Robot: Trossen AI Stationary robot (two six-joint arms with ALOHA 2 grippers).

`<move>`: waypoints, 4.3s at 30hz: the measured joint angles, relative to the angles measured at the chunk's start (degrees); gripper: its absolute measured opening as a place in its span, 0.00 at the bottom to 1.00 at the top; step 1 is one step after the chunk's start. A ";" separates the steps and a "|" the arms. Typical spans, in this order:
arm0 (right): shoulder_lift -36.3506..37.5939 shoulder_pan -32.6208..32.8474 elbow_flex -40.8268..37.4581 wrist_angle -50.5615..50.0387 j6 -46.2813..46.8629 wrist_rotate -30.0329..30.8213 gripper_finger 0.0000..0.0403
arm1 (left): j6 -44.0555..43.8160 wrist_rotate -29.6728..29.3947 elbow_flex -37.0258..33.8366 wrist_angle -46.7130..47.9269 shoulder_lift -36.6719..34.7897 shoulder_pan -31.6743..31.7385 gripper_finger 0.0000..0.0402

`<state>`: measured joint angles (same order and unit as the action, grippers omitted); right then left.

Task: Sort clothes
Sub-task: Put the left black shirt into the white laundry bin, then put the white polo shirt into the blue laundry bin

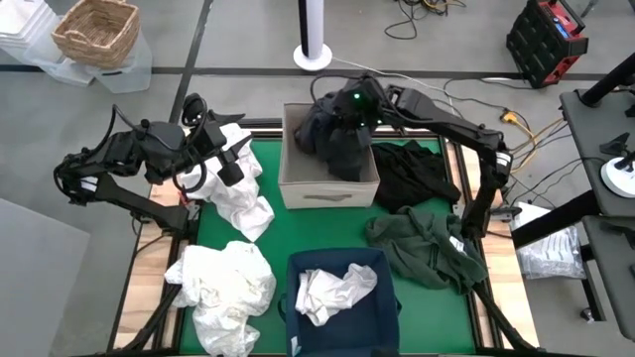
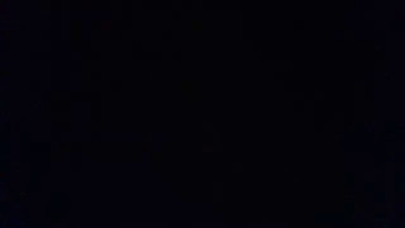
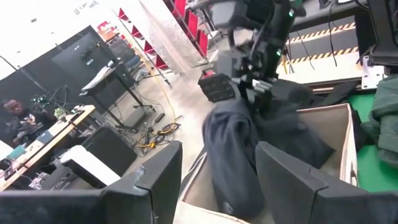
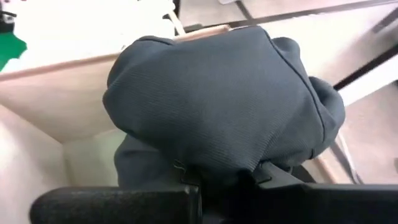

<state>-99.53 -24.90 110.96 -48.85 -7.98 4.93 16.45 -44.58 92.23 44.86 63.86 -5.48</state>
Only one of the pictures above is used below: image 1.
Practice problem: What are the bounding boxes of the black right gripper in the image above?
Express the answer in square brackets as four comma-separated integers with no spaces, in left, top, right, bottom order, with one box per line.
[330,75,386,146]

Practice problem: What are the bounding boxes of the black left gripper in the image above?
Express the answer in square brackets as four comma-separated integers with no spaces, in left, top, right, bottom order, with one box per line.
[199,112,253,187]

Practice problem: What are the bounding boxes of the dark charcoal garment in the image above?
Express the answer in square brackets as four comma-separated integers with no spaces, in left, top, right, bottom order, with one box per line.
[293,93,374,182]

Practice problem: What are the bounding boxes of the white shirt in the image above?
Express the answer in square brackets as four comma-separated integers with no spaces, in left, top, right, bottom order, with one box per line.
[179,122,276,243]

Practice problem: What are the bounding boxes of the small white garment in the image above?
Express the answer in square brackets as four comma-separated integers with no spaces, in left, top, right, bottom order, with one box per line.
[295,263,379,327]

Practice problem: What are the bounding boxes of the black garment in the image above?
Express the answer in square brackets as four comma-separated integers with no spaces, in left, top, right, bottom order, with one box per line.
[370,140,462,214]

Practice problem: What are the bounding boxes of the white tower fan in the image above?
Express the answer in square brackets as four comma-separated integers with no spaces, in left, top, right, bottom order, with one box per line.
[292,0,333,71]

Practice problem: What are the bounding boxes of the beige fabric storage box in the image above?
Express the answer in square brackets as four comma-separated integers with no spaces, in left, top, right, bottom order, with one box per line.
[277,101,382,210]

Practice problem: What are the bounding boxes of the clear plastic storage bin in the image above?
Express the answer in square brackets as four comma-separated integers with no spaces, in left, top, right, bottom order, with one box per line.
[86,29,153,94]

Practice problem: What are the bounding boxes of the green table mat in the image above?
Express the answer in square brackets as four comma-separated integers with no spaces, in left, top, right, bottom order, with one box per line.
[178,137,477,356]

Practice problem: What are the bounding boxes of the dark green garment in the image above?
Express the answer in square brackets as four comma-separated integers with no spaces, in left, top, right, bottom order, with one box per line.
[364,205,490,297]

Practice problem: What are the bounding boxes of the large white crumpled garment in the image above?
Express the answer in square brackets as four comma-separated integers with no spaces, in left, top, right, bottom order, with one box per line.
[164,240,278,357]

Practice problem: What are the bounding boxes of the woven wicker basket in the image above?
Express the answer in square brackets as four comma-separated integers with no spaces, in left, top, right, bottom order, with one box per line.
[52,0,141,69]

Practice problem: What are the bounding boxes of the red and black tool case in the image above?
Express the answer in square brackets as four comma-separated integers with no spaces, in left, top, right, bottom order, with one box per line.
[505,0,590,89]

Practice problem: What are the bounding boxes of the navy fabric storage box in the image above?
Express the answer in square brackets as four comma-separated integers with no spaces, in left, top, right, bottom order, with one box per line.
[277,247,402,357]

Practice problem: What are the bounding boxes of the white stacked plastic bins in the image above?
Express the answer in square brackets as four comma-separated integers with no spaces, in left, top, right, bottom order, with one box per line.
[0,0,95,88]

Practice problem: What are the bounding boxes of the grey side table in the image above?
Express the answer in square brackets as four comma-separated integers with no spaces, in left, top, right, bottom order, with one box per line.
[559,88,635,343]

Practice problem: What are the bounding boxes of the clear plastic bag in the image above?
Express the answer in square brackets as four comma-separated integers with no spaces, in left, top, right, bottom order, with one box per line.
[510,201,586,282]

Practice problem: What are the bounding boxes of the black slanted pole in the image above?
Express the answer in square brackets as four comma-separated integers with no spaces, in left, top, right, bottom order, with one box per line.
[578,52,635,108]

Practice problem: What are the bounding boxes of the white round stand base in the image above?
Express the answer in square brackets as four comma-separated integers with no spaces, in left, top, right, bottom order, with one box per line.
[599,156,635,199]

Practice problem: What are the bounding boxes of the black aluminium table frame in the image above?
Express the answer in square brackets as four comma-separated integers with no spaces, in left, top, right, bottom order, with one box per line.
[106,118,542,357]

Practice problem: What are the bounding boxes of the white floor cable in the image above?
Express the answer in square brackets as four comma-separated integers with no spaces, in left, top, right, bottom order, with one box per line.
[329,56,468,128]

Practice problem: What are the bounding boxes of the black tangled floor cables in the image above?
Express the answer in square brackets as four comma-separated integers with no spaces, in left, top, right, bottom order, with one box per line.
[384,0,467,41]

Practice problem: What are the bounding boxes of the yellow floor cable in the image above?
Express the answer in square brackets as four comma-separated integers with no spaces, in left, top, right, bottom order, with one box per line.
[495,116,567,176]

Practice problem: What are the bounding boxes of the black floor cable bundle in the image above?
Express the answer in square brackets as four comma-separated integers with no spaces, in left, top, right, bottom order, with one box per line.
[431,76,606,207]

